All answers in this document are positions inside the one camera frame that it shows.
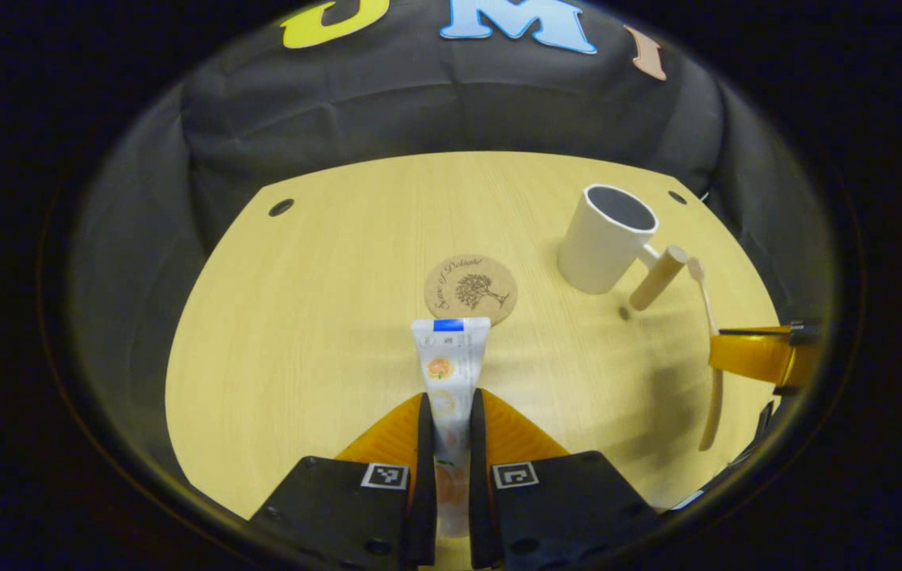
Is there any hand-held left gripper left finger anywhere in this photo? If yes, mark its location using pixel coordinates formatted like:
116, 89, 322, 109
248, 391, 437, 570

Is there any white cup with wooden handle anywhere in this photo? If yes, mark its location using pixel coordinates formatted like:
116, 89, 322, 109
557, 184, 689, 312

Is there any white toothpaste tube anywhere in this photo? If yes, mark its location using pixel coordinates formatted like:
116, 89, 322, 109
411, 317, 493, 540

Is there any black backdrop cloth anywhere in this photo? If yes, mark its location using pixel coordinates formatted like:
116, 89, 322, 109
68, 0, 839, 485

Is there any wooden toothbrush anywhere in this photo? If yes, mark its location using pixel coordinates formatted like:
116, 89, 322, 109
686, 257, 725, 453

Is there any round cork coaster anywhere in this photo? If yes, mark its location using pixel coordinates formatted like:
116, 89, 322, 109
424, 254, 519, 328

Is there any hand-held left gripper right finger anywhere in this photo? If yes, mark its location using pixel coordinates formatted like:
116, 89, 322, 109
468, 387, 662, 570

